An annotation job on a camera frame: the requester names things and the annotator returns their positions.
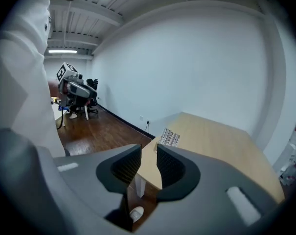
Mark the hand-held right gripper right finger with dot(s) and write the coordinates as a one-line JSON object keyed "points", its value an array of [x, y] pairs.
{"points": [[211, 195]]}

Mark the person's white shoe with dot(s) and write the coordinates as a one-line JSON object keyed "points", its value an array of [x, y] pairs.
{"points": [[137, 213]]}

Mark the white desk leg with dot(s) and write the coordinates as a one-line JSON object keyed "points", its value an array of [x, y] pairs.
{"points": [[140, 185]]}

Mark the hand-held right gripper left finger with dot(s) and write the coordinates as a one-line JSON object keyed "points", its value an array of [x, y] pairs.
{"points": [[86, 170]]}

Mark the pile of white red packages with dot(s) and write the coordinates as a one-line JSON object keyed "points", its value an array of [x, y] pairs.
{"points": [[293, 153]]}

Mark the person's left forearm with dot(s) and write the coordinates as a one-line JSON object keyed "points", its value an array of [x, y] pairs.
{"points": [[53, 88]]}

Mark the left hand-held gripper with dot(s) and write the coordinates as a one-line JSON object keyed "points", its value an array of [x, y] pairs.
{"points": [[75, 88]]}

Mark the long ceiling light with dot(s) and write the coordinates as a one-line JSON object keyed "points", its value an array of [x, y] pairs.
{"points": [[62, 51]]}

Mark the white table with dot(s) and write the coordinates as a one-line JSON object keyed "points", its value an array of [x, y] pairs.
{"points": [[72, 108]]}

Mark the black office chair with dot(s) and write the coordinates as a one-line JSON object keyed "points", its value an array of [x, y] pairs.
{"points": [[93, 99]]}

